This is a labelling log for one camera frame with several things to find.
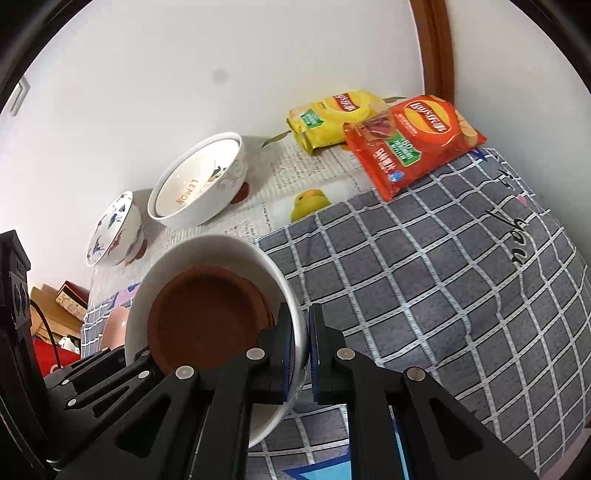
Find pink square plate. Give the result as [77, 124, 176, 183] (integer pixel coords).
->
[100, 305, 131, 352]

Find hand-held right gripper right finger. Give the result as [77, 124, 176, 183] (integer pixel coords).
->
[308, 304, 539, 480]

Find orange chip bag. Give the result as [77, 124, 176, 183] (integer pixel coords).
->
[342, 95, 488, 202]

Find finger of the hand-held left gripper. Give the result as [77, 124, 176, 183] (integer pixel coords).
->
[42, 347, 155, 393]
[65, 362, 178, 432]

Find small brown dish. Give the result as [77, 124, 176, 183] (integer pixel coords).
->
[147, 265, 279, 376]

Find cardboard box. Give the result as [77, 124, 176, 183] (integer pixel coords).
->
[29, 284, 86, 352]

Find white bowl with orange print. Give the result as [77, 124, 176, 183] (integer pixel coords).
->
[154, 138, 241, 217]

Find red box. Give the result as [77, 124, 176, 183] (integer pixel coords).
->
[56, 279, 92, 311]

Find yellow chip bag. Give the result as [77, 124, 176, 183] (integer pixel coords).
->
[286, 90, 393, 156]

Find white wall switch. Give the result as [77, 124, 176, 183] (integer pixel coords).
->
[9, 78, 29, 116]

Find white lace fruit-print cloth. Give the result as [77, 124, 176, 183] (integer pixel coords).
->
[85, 95, 408, 319]

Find plain white bowl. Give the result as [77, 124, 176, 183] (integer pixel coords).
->
[124, 234, 308, 448]

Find brown wooden door frame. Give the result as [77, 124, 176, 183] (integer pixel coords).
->
[412, 0, 456, 106]

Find large white grey-patterned bowl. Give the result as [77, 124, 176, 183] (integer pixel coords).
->
[147, 132, 250, 228]

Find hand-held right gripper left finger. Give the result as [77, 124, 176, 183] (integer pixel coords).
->
[55, 302, 296, 480]

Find blue floral white bowl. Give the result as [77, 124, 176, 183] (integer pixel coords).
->
[85, 191, 148, 267]

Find black cable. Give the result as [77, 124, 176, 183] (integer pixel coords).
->
[29, 299, 63, 372]

